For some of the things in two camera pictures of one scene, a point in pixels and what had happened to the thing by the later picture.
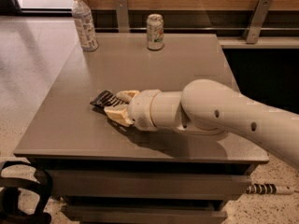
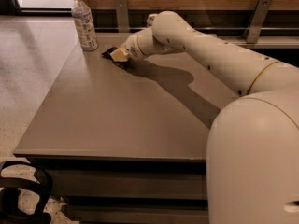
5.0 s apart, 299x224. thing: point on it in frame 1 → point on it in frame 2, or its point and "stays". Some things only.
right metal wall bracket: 255,26 stays
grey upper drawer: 150,185 stays
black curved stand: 9,190 stays
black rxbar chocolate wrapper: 106,99 → 107,54
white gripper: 140,108 → 132,49
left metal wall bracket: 122,20 stays
